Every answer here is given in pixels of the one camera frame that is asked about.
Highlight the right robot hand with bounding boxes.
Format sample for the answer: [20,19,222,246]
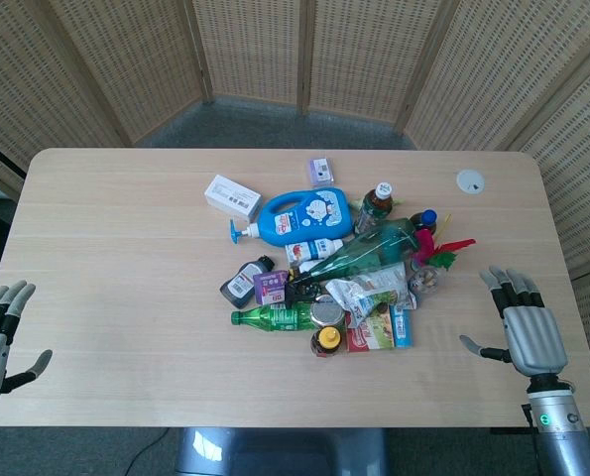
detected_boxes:
[460,265,571,379]

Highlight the dark bottle white label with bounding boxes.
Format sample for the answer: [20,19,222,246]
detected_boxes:
[219,256,276,307]

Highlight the green transparent spray bottle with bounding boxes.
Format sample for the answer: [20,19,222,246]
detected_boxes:
[284,216,419,303]

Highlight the tea bottle white cap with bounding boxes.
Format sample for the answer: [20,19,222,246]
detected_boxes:
[354,180,394,234]

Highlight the amber jar yellow lid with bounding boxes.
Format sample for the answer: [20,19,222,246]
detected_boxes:
[308,325,344,359]

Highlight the blue detergent pump bottle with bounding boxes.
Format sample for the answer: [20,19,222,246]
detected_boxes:
[228,186,354,248]

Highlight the green soda bottle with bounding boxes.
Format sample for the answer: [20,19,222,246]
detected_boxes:
[230,303,320,332]

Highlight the clear plastic jar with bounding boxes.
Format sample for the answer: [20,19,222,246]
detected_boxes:
[407,266,444,298]

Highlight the colourful feather shuttlecock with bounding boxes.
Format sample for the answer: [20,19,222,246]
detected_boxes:
[411,212,477,272]

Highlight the red green cardboard box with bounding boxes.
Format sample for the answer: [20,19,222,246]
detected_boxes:
[346,304,398,354]

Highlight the white round table grommet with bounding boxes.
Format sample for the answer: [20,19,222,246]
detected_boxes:
[455,169,487,194]

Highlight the silver snack bag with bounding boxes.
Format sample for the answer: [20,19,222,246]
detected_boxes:
[325,262,417,328]

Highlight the glass jar metal lid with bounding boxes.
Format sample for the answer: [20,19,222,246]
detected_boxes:
[308,295,346,329]

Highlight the purple box pink print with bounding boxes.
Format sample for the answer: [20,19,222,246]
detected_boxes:
[252,269,291,304]

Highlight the small purple box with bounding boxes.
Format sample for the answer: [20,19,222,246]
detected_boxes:
[307,157,337,186]

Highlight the white cardboard box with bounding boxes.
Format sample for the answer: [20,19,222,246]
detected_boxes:
[204,174,262,222]

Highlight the woven wooden folding screen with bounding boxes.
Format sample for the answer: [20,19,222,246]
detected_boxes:
[0,0,590,427]

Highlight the black floor cable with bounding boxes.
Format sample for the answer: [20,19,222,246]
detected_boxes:
[130,426,177,462]

